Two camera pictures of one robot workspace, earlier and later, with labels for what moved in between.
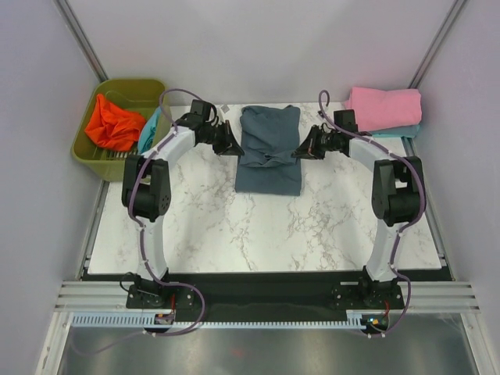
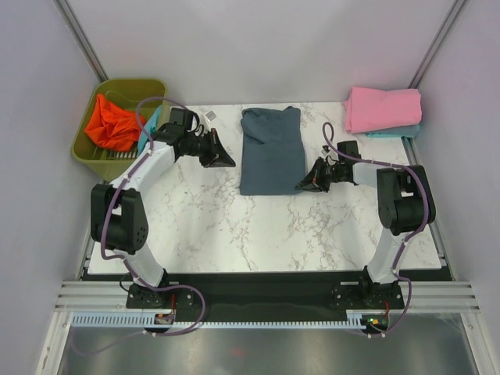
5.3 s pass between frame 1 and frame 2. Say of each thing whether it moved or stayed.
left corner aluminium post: stayed
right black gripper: moved
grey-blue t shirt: stayed
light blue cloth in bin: stayed
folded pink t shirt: stayed
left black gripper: moved
